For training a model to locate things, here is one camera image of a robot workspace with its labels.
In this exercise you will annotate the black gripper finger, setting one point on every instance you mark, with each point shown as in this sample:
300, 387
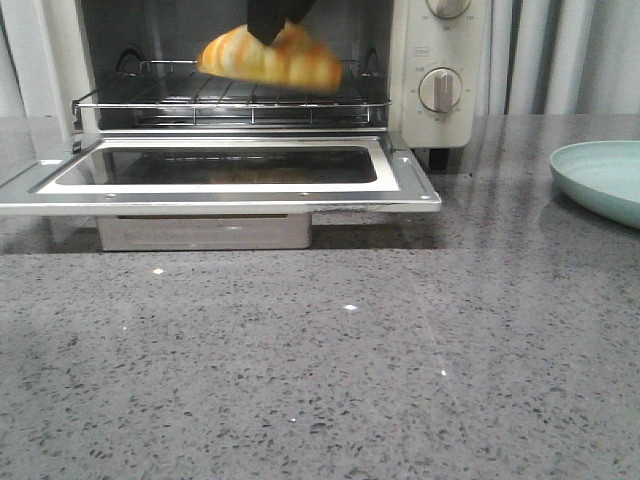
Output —
266, 18
297, 10

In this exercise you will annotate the golden croissant bread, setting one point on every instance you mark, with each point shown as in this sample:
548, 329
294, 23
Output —
294, 60

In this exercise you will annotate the glass oven door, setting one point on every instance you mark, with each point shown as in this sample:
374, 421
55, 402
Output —
194, 173

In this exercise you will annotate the white Toshiba toaster oven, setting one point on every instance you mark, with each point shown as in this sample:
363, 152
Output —
58, 51

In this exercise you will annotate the upper beige oven knob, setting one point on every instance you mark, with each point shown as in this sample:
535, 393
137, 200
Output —
448, 9

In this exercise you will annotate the beige oven knob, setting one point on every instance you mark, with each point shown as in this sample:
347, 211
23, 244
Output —
440, 90
448, 9

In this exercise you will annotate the lower beige oven knob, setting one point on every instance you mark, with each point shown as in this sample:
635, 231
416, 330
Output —
440, 90

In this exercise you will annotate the grey pleated curtain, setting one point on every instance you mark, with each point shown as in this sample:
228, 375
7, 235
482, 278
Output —
560, 57

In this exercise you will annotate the light green plate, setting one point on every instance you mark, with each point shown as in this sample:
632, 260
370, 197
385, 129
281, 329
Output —
601, 176

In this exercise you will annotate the metal wire oven rack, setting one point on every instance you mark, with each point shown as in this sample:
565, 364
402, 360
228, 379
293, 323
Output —
174, 94

